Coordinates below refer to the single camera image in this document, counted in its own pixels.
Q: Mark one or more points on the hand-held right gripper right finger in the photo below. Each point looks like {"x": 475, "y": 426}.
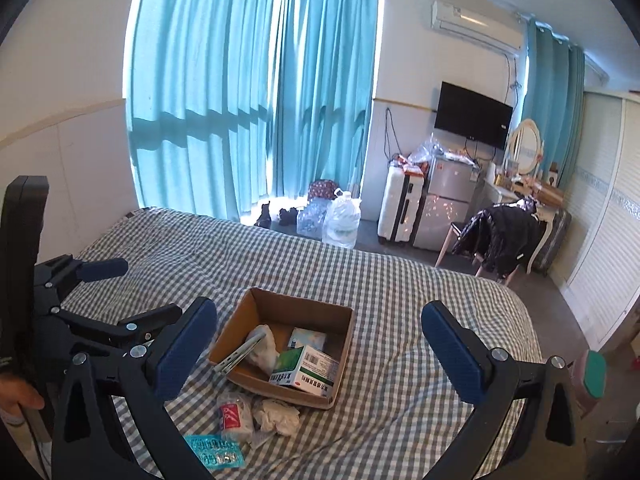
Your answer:
{"x": 452, "y": 360}

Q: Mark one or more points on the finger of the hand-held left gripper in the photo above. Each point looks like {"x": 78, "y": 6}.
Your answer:
{"x": 102, "y": 268}
{"x": 150, "y": 321}

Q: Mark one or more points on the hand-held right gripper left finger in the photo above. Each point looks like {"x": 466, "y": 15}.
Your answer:
{"x": 182, "y": 355}

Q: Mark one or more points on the brown cardboard box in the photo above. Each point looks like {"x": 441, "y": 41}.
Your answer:
{"x": 285, "y": 306}

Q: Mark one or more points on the person's left hand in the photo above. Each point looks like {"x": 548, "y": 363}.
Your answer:
{"x": 17, "y": 396}

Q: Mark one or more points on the silver blister pack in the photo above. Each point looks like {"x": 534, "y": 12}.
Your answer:
{"x": 237, "y": 355}

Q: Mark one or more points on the grey checkered bed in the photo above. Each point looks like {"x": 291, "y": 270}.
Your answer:
{"x": 400, "y": 305}

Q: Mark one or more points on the white packet red print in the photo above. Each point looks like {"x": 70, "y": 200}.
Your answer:
{"x": 235, "y": 417}

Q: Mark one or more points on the white crumpled bag in box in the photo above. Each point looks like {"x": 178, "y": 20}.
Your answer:
{"x": 266, "y": 347}

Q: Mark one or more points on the teal blister packet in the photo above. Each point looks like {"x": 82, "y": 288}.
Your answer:
{"x": 212, "y": 451}

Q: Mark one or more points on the white crumpled tissue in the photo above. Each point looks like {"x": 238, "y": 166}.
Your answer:
{"x": 275, "y": 417}

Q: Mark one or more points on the wooden chair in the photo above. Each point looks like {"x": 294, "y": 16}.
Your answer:
{"x": 445, "y": 245}

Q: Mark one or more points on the green white medicine box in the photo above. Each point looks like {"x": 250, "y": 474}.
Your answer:
{"x": 305, "y": 366}

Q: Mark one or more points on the small white teal box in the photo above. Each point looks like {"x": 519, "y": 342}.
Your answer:
{"x": 307, "y": 336}

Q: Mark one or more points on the dark jacket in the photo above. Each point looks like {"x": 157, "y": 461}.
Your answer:
{"x": 505, "y": 235}

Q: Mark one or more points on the pink container teal lid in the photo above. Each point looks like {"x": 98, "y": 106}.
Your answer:
{"x": 594, "y": 377}

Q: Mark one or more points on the dark grey suitcase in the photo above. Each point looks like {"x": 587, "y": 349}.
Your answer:
{"x": 552, "y": 242}

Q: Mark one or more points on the black shoe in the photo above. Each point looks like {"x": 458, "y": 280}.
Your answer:
{"x": 287, "y": 216}
{"x": 263, "y": 216}

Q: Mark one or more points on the silver fridge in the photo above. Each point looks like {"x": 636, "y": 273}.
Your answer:
{"x": 445, "y": 200}

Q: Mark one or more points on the white suitcase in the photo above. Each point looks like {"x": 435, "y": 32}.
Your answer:
{"x": 397, "y": 205}

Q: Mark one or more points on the white dressing table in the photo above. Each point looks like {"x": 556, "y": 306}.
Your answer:
{"x": 500, "y": 192}

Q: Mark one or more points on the large clear water jug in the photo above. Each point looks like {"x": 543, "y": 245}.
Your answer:
{"x": 342, "y": 220}

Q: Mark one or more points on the bag of plastic bottles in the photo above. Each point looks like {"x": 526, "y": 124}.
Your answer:
{"x": 311, "y": 219}

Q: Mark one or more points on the long brown box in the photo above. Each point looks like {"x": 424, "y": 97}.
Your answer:
{"x": 547, "y": 190}

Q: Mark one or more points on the red snack packet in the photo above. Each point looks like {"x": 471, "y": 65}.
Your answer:
{"x": 407, "y": 162}

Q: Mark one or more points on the wide teal curtain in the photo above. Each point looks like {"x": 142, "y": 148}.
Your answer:
{"x": 200, "y": 85}

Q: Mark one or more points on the white wardrobe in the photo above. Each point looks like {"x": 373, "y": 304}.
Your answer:
{"x": 600, "y": 210}

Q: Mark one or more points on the clear plastic bag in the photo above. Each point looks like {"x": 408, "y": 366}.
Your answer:
{"x": 440, "y": 147}

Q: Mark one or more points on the patterned dark backpack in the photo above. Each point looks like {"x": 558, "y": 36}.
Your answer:
{"x": 321, "y": 191}

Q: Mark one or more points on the white oval mirror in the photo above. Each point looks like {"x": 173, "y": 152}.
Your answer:
{"x": 525, "y": 147}

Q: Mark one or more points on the narrow teal curtain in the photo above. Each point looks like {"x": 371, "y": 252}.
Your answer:
{"x": 550, "y": 110}

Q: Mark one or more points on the white air conditioner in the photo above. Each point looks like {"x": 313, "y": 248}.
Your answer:
{"x": 472, "y": 22}

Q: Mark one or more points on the black wall television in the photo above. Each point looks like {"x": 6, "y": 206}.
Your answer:
{"x": 472, "y": 115}

